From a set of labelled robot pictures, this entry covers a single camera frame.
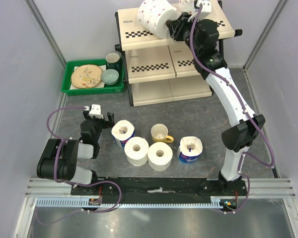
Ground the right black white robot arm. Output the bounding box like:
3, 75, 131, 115
166, 13, 265, 195

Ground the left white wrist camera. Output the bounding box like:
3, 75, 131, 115
88, 104, 104, 119

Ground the yellow ceramic mug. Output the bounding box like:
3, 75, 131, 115
151, 123, 174, 143

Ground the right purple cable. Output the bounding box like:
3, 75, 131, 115
190, 3, 276, 215

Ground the blue wrapped paper towel roll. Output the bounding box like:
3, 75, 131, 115
177, 136, 203, 164
111, 120, 136, 149

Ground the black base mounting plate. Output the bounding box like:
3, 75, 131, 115
71, 177, 249, 204

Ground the blue slotted cable duct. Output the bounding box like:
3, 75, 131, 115
36, 197, 237, 209

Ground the floral ceramic plate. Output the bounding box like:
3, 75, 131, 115
71, 64, 103, 89

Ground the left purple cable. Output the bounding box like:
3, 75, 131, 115
36, 105, 122, 226

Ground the purple cable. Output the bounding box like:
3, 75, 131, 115
190, 3, 276, 215
36, 105, 122, 226

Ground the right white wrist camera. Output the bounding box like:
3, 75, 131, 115
188, 0, 212, 22

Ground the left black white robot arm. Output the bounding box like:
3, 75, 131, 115
36, 111, 115, 195

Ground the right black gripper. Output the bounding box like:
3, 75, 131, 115
166, 12, 201, 57

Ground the dark green mug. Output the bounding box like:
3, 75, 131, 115
105, 53, 120, 72

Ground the floral white paper towel roll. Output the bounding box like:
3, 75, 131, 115
178, 0, 196, 14

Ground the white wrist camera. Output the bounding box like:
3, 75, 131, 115
188, 0, 212, 22
88, 104, 104, 119

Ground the light green ceramic bowl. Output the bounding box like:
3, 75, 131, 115
101, 69, 119, 85

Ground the plain white paper towel roll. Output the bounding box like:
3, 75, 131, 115
148, 142, 173, 172
124, 137, 149, 167

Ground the cream three-tier shelf rack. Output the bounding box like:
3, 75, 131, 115
114, 0, 243, 107

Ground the green plastic tray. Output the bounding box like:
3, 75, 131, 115
61, 59, 125, 96

